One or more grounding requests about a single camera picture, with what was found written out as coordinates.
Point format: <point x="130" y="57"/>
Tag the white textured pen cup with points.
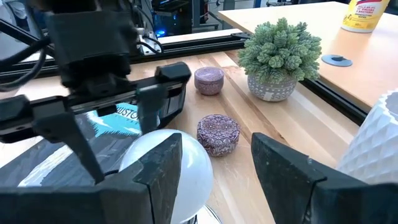
<point x="373" y="140"/>

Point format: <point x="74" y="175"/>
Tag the white round lightbulb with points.
<point x="194" y="174"/>

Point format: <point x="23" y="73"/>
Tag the purple mandala patterned tin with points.
<point x="217" y="135"/>

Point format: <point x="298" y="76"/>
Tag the black aluminium frame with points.
<point x="199" y="48"/>

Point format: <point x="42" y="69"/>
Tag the disinfectant wipes canister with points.
<point x="363" y="15"/>

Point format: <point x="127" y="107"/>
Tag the computer tower with blue light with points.
<point x="174" y="18"/>

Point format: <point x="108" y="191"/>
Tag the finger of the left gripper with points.
<point x="71" y="143"/>
<point x="150" y="109"/>

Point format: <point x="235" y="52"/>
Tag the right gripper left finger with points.
<point x="109" y="205"/>

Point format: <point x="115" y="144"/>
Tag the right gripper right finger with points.
<point x="311" y="202"/>

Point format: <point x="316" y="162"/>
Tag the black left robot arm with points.
<point x="77" y="6"/>

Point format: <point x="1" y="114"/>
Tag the pale purple candle tin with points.
<point x="209" y="81"/>

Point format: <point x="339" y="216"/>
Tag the green succulent in patterned pot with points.
<point x="280" y="53"/>

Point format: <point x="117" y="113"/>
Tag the grey desk grommet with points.
<point x="336" y="60"/>

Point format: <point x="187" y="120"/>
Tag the light wood desk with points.
<point x="367" y="77"/>

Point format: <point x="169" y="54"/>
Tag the Yellowstone book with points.
<point x="121" y="123"/>

